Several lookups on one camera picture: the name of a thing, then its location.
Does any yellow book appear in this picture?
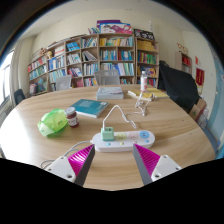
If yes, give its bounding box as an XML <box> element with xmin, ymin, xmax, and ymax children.
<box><xmin>126</xmin><ymin>87</ymin><xmax>170</xmax><ymax>100</ymax></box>

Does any small red-lidded jar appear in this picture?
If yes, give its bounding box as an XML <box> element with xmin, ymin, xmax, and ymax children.
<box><xmin>64</xmin><ymin>106</ymin><xmax>80</xmax><ymax>129</ymax></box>

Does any white power strip cord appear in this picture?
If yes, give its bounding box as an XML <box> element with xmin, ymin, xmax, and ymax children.
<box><xmin>40</xmin><ymin>139</ymin><xmax>94</xmax><ymax>169</ymax></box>

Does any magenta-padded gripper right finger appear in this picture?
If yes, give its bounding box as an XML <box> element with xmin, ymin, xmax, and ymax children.
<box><xmin>132</xmin><ymin>143</ymin><xmax>183</xmax><ymax>186</ymax></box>

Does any white oblong box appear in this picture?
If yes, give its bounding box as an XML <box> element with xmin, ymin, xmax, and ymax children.
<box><xmin>127</xmin><ymin>90</ymin><xmax>156</xmax><ymax>101</ymax></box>

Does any clear bottle with red label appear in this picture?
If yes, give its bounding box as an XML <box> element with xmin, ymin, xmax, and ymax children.
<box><xmin>139</xmin><ymin>70</ymin><xmax>148</xmax><ymax>93</ymax></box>

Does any teal book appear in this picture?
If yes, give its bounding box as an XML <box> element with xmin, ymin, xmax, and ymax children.
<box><xmin>69</xmin><ymin>98</ymin><xmax>110</xmax><ymax>119</ymax></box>

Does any grey mesh chair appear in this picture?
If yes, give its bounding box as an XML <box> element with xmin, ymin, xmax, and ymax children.
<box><xmin>54</xmin><ymin>74</ymin><xmax>73</xmax><ymax>92</ymax></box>
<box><xmin>94</xmin><ymin>69</ymin><xmax>121</xmax><ymax>86</ymax></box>

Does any white pastel-socket power strip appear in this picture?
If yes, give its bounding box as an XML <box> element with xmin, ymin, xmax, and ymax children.
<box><xmin>90</xmin><ymin>129</ymin><xmax>156</xmax><ymax>153</ymax></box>

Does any black cloth cover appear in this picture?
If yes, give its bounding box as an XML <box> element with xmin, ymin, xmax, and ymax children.
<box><xmin>157</xmin><ymin>60</ymin><xmax>201</xmax><ymax>114</ymax></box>

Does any green plastic bag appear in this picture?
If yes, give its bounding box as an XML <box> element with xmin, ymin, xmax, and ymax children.
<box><xmin>37</xmin><ymin>108</ymin><xmax>69</xmax><ymax>138</ymax></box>

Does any wooden bookshelf unit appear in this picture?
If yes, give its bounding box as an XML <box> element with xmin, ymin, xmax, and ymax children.
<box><xmin>27</xmin><ymin>19</ymin><xmax>160</xmax><ymax>96</ymax></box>

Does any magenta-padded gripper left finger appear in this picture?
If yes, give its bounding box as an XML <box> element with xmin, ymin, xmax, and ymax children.
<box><xmin>44</xmin><ymin>143</ymin><xmax>96</xmax><ymax>187</ymax></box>

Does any mint green charger block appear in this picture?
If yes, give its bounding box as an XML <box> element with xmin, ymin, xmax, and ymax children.
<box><xmin>100</xmin><ymin>126</ymin><xmax>115</xmax><ymax>142</ymax></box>

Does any red wall hanging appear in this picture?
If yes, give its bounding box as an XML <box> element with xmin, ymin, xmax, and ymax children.
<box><xmin>195</xmin><ymin>67</ymin><xmax>206</xmax><ymax>87</ymax></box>

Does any white charger cable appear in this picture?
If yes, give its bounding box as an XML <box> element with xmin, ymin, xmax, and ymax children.
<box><xmin>101</xmin><ymin>91</ymin><xmax>155</xmax><ymax>131</ymax></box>

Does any dark blue chair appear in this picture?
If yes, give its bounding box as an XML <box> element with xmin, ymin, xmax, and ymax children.
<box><xmin>13</xmin><ymin>88</ymin><xmax>27</xmax><ymax>106</ymax></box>

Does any brown cardboard box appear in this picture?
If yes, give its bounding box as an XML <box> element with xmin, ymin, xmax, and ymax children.
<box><xmin>188</xmin><ymin>98</ymin><xmax>208</xmax><ymax>123</ymax></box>

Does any grey book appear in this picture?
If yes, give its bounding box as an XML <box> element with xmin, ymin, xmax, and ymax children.
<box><xmin>95</xmin><ymin>86</ymin><xmax>125</xmax><ymax>101</ymax></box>

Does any small wall shelf unit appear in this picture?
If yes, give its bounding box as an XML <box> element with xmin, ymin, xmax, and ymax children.
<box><xmin>175</xmin><ymin>50</ymin><xmax>193</xmax><ymax>75</ymax></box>

